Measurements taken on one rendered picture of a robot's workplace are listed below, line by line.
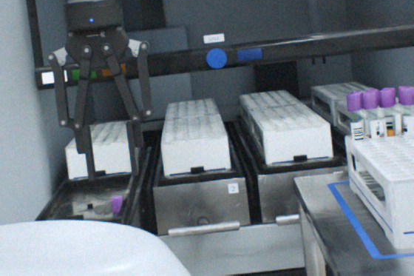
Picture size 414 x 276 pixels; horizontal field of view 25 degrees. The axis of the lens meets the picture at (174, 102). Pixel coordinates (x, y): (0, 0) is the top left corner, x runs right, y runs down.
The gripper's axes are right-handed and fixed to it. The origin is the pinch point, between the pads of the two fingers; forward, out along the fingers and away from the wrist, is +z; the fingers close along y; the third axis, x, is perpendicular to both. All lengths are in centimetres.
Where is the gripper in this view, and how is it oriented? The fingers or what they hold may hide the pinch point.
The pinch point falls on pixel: (111, 153)
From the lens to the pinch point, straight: 121.2
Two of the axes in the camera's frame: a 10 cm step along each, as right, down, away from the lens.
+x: -0.1, 1.0, -10.0
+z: 1.2, 9.9, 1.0
